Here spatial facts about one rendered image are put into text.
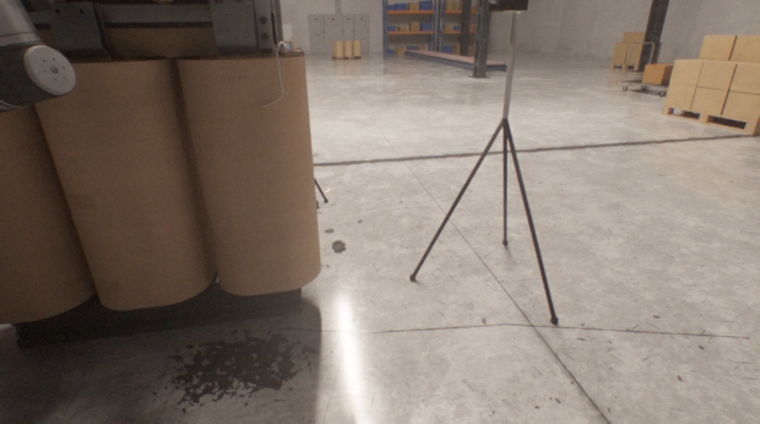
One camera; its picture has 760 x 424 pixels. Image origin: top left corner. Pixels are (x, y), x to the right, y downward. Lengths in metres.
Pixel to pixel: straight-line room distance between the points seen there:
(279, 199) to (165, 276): 0.51
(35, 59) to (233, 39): 0.52
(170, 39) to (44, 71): 0.52
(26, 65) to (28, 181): 0.70
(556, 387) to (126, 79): 1.72
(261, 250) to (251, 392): 0.48
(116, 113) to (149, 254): 0.50
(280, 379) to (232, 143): 0.85
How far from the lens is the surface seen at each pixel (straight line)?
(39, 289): 1.85
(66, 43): 1.52
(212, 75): 1.36
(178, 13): 1.46
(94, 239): 1.66
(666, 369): 1.88
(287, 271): 1.58
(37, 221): 1.75
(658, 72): 8.83
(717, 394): 1.88
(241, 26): 1.37
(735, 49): 6.89
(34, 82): 1.09
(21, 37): 1.12
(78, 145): 1.54
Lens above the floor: 1.15
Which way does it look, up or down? 22 degrees down
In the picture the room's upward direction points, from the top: 1 degrees counter-clockwise
